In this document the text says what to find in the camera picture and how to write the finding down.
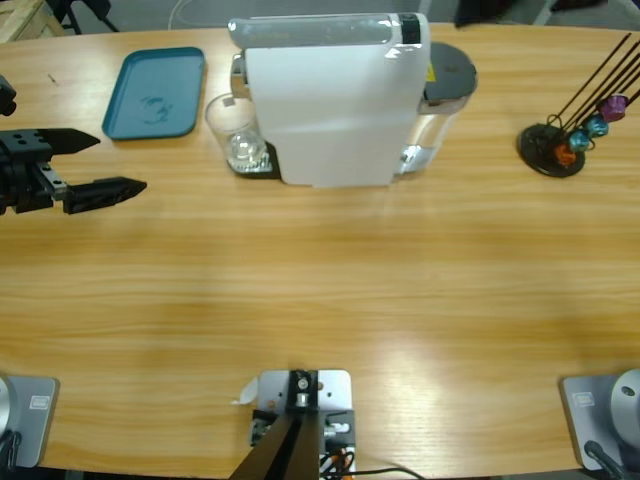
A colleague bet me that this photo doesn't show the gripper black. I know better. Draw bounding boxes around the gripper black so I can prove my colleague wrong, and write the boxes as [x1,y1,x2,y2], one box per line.
[0,127,148,217]

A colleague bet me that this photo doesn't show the clear drinking glass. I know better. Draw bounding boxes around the clear drinking glass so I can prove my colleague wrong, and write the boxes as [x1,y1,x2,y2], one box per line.
[204,92,274,175]

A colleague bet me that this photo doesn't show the white capsule coffee machine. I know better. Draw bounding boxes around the white capsule coffee machine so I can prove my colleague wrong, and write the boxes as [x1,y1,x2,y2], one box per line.
[227,12,479,191]

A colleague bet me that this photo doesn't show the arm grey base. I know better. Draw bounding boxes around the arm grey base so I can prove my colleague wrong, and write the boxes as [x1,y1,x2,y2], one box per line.
[0,374,60,470]
[558,368,640,472]

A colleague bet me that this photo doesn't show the teal coffee capsule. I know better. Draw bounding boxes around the teal coffee capsule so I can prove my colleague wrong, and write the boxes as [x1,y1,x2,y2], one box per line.
[583,115,611,139]
[568,129,595,154]

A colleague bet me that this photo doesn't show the purple coffee capsule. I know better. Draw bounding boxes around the purple coffee capsule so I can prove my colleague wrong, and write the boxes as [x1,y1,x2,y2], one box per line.
[598,93,630,122]

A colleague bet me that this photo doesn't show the teal plastic tray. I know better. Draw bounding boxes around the teal plastic tray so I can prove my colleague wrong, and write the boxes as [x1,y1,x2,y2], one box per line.
[101,46,208,142]

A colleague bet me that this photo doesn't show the wooden crate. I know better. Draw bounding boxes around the wooden crate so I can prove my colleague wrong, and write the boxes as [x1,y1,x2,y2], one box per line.
[0,0,64,45]

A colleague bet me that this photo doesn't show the white paper label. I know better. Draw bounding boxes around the white paper label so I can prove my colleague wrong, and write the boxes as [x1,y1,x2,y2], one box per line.
[229,377,260,407]

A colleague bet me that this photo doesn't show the black capsule holder stand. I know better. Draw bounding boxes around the black capsule holder stand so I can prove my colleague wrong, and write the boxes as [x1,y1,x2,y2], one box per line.
[517,32,640,179]

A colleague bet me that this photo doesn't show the black chair frame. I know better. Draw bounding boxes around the black chair frame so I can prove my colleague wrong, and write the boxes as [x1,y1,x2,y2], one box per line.
[47,0,121,35]

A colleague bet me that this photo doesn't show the white floor cable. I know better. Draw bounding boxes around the white floor cable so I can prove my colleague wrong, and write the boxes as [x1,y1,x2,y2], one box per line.
[167,0,236,29]

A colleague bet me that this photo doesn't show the black base cable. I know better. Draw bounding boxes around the black base cable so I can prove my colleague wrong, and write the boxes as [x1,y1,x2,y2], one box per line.
[583,439,629,480]
[0,429,22,470]

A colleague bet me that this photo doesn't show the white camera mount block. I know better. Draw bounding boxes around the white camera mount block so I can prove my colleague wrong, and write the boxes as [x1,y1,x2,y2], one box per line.
[249,369,357,474]

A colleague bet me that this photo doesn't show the dark camera post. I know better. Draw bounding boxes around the dark camera post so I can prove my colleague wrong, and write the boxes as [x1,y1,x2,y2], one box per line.
[233,369,321,480]

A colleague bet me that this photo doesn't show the orange and black cable bundle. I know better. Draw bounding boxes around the orange and black cable bundle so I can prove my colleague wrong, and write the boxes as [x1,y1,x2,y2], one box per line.
[319,446,426,480]

